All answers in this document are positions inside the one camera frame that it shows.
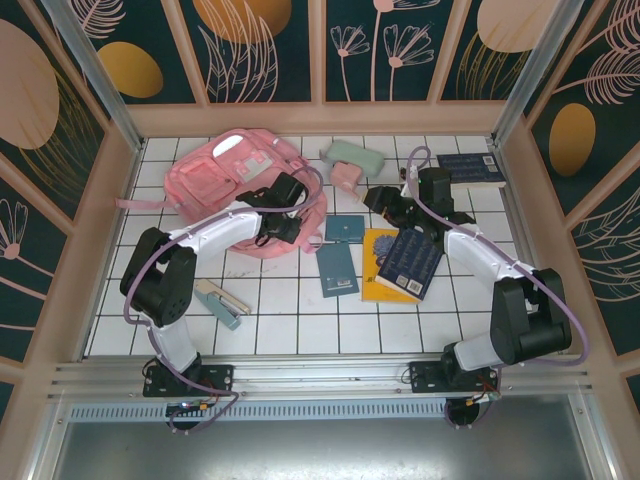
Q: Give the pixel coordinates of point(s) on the dark blue book with barcode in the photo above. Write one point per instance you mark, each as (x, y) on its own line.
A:
(407, 265)

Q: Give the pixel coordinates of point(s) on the small pink pouch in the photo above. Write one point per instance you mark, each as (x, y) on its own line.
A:
(344, 175)

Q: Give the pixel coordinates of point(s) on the pink student backpack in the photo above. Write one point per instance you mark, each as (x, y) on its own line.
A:
(200, 175)

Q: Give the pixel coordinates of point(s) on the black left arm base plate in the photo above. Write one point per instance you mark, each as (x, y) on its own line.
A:
(220, 377)

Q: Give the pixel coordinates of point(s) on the grey metal sheet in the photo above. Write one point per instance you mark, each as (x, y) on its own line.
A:
(320, 450)

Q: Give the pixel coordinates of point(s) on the mint green pencil case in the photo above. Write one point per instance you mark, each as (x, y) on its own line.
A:
(357, 156)

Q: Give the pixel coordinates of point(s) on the yellow book with cartoon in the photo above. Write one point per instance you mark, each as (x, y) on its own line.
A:
(372, 270)

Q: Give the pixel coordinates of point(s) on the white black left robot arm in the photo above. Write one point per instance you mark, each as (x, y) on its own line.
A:
(220, 230)

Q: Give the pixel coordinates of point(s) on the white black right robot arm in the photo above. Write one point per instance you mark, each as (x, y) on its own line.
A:
(475, 260)

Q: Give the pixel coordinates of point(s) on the aluminium mounting rail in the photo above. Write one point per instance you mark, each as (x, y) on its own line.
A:
(320, 375)

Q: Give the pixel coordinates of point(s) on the dark blue thick book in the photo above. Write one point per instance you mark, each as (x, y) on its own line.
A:
(470, 170)

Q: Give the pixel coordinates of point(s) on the blue grey stapler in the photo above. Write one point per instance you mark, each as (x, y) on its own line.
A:
(222, 307)

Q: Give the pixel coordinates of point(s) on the teal wallet with clasp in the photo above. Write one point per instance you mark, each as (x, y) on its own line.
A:
(345, 229)

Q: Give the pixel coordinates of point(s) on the teal notebook with barcode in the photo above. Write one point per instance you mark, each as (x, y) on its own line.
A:
(337, 270)

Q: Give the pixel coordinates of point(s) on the aluminium frame post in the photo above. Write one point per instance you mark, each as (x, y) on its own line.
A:
(535, 65)
(95, 75)

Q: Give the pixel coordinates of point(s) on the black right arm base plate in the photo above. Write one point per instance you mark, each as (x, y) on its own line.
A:
(425, 377)

